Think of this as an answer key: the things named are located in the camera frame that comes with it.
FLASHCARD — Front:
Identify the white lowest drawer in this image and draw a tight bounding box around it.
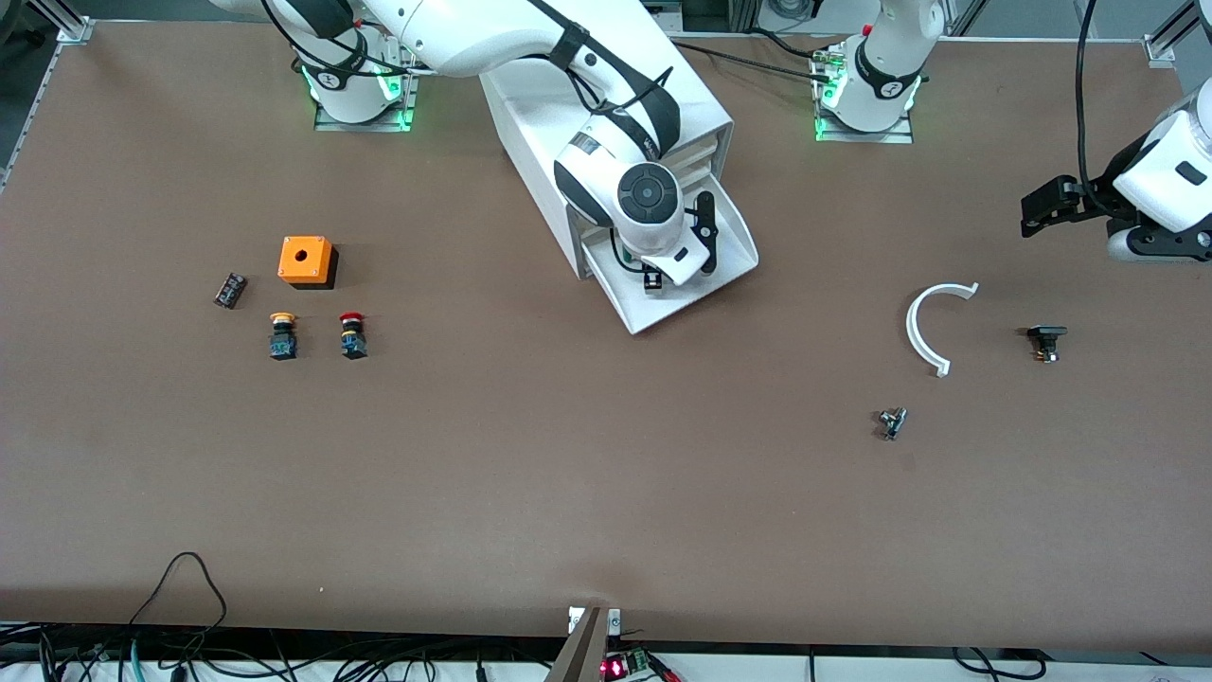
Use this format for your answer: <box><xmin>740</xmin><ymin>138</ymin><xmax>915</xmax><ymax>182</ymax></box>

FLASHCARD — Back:
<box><xmin>579</xmin><ymin>173</ymin><xmax>760</xmax><ymax>335</ymax></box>

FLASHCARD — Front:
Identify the white drawer cabinet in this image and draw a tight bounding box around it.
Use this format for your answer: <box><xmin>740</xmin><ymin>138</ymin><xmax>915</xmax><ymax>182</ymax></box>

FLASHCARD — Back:
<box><xmin>476</xmin><ymin>19</ymin><xmax>735</xmax><ymax>280</ymax></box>

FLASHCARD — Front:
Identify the orange button box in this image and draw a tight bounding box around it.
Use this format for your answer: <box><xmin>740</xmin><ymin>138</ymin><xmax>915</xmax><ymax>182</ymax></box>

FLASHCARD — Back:
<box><xmin>277</xmin><ymin>236</ymin><xmax>339</xmax><ymax>290</ymax></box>

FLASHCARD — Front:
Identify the white curved plastic piece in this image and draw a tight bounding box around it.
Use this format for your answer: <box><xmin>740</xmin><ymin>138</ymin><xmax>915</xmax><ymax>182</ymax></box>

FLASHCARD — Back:
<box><xmin>906</xmin><ymin>282</ymin><xmax>980</xmax><ymax>379</ymax></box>

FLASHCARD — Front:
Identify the circuit board with red LED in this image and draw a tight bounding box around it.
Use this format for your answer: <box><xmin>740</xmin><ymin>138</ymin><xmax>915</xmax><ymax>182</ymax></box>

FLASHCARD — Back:
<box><xmin>598</xmin><ymin>649</ymin><xmax>654</xmax><ymax>682</ymax></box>

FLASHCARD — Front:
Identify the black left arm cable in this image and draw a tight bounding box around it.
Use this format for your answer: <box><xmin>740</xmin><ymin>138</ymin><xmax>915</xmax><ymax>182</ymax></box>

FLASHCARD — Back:
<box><xmin>1075</xmin><ymin>0</ymin><xmax>1118</xmax><ymax>219</ymax></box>

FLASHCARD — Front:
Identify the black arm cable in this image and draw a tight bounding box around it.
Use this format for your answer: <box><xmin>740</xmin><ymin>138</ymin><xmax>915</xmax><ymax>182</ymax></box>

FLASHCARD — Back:
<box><xmin>1075</xmin><ymin>0</ymin><xmax>1118</xmax><ymax>219</ymax></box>
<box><xmin>260</xmin><ymin>0</ymin><xmax>675</xmax><ymax>124</ymax></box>

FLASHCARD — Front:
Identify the aluminium frame profile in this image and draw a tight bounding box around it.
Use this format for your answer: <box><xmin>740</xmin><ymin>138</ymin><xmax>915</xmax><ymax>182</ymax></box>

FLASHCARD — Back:
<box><xmin>1141</xmin><ymin>0</ymin><xmax>1212</xmax><ymax>65</ymax></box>
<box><xmin>0</xmin><ymin>0</ymin><xmax>96</xmax><ymax>190</ymax></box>

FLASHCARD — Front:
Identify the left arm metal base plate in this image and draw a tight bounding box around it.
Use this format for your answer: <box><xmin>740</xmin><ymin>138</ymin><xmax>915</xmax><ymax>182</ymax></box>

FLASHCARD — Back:
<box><xmin>814</xmin><ymin>47</ymin><xmax>916</xmax><ymax>145</ymax></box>

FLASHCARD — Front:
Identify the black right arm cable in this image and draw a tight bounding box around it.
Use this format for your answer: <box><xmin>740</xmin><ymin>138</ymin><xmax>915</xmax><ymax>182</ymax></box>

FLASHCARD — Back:
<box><xmin>260</xmin><ymin>0</ymin><xmax>675</xmax><ymax>124</ymax></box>

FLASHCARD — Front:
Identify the black table cable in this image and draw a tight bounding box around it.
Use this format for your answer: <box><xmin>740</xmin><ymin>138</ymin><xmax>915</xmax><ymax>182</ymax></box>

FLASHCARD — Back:
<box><xmin>674</xmin><ymin>40</ymin><xmax>834</xmax><ymax>82</ymax></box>
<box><xmin>748</xmin><ymin>28</ymin><xmax>827</xmax><ymax>60</ymax></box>

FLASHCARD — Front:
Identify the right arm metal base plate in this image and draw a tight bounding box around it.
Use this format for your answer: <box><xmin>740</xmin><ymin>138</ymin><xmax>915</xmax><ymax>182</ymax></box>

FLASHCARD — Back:
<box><xmin>314</xmin><ymin>38</ymin><xmax>419</xmax><ymax>133</ymax></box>

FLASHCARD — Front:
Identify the black looped cable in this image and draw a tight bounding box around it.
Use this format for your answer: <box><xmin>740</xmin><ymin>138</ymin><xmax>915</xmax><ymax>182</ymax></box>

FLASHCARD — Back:
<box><xmin>128</xmin><ymin>552</ymin><xmax>228</xmax><ymax>631</ymax></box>

